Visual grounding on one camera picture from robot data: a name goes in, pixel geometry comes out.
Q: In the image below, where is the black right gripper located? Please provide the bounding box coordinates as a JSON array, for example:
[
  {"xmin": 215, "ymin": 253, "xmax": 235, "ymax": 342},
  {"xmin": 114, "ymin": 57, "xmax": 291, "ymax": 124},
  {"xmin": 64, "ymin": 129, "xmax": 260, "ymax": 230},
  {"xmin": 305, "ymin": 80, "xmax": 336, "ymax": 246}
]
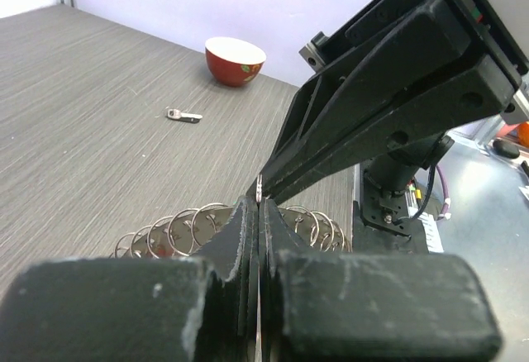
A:
[{"xmin": 249, "ymin": 0, "xmax": 528, "ymax": 203}]

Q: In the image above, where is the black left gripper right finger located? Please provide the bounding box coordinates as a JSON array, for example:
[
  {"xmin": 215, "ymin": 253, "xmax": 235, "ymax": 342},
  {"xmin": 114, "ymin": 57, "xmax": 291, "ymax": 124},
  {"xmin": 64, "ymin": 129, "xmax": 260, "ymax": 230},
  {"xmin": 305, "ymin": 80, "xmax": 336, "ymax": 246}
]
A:
[{"xmin": 259, "ymin": 199, "xmax": 503, "ymax": 361}]

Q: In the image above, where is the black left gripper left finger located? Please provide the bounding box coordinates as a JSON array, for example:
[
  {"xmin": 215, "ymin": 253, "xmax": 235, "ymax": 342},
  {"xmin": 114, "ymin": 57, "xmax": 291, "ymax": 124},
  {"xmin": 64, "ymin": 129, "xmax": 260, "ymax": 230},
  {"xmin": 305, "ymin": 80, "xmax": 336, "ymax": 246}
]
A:
[{"xmin": 0, "ymin": 196, "xmax": 260, "ymax": 362}]

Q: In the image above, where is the metal disc keyring holder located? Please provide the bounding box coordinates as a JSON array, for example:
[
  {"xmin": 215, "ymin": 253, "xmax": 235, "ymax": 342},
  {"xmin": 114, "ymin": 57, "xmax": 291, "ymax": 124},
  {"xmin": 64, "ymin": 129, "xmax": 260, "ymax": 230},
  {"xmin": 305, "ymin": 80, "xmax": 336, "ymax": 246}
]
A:
[{"xmin": 106, "ymin": 202, "xmax": 355, "ymax": 260}]

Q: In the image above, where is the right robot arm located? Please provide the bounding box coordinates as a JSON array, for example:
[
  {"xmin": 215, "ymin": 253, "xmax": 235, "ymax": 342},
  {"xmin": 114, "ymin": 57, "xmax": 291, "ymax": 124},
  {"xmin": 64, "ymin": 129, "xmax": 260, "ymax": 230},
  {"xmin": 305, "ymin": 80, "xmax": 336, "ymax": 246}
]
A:
[{"xmin": 248, "ymin": 0, "xmax": 528, "ymax": 202}]

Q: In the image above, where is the silver black key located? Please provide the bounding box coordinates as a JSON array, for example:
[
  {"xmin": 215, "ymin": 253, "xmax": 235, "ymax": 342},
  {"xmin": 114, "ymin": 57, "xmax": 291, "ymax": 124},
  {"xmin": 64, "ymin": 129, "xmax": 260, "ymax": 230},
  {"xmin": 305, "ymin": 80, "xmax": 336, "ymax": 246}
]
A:
[{"xmin": 166, "ymin": 108, "xmax": 203, "ymax": 124}]

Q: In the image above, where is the red cream bowl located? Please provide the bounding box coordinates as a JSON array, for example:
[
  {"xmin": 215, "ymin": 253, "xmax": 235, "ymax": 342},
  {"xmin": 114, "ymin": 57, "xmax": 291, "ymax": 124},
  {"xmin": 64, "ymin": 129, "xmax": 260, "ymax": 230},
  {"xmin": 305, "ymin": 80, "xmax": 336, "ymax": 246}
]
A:
[{"xmin": 205, "ymin": 36, "xmax": 267, "ymax": 88}]

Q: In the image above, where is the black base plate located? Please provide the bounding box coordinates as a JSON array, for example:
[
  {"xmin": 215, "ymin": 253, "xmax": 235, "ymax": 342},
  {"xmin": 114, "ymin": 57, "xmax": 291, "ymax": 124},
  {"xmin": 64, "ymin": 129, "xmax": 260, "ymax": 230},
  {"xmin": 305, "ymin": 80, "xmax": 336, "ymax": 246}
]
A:
[{"xmin": 351, "ymin": 159, "xmax": 444, "ymax": 255}]

